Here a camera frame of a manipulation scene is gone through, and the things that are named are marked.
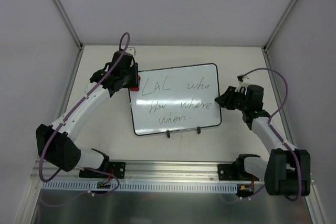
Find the left aluminium frame post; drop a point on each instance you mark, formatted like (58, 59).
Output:
(71, 30)

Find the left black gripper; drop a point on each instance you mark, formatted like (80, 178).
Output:
(134, 76)

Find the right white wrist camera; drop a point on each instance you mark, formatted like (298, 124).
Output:
(244, 82)

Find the right aluminium frame post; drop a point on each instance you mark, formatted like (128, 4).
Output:
(265, 49)

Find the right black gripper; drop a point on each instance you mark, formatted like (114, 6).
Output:
(230, 98)

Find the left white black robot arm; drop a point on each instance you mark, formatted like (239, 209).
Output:
(56, 142)

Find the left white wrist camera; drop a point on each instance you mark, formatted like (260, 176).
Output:
(132, 50)

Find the left black stand clip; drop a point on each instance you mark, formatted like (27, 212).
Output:
(168, 133)

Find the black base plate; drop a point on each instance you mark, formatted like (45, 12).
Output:
(115, 168)
(229, 172)

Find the aluminium frame post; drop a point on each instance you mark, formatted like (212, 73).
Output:
(71, 30)
(265, 49)

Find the aluminium extrusion rail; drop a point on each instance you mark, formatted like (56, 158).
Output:
(184, 172)

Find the red whiteboard eraser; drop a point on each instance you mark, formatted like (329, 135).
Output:
(136, 89)

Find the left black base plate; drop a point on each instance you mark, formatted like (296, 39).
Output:
(115, 168)

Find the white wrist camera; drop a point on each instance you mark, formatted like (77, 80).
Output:
(132, 50)
(244, 82)

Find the white slotted cable duct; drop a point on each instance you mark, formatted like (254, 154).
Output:
(162, 187)

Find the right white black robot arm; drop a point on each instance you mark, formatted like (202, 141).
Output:
(287, 171)

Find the white whiteboard black frame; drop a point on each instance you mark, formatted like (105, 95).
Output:
(176, 99)

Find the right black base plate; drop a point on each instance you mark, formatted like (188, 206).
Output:
(229, 172)

